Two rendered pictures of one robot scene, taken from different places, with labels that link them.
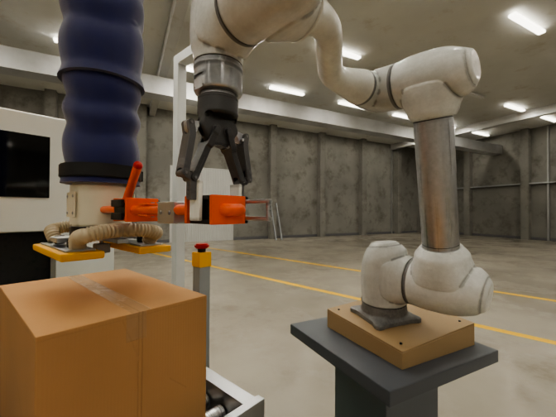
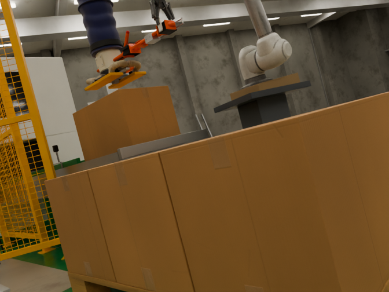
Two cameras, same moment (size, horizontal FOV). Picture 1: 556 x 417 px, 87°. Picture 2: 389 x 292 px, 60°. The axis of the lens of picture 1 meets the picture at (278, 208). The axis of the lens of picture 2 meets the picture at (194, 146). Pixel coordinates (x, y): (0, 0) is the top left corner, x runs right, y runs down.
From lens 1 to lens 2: 1.51 m
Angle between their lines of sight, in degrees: 3
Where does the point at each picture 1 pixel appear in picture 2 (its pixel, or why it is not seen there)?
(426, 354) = (271, 86)
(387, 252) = (246, 50)
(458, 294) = (274, 51)
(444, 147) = not seen: outside the picture
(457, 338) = (289, 79)
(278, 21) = not seen: outside the picture
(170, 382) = (163, 118)
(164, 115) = (68, 55)
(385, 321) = (254, 82)
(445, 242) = (264, 31)
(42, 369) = (123, 100)
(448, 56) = not seen: outside the picture
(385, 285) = (249, 65)
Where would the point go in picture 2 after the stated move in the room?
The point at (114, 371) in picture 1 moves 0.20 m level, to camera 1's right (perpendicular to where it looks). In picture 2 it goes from (143, 107) to (174, 98)
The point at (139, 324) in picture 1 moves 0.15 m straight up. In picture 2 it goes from (146, 92) to (140, 68)
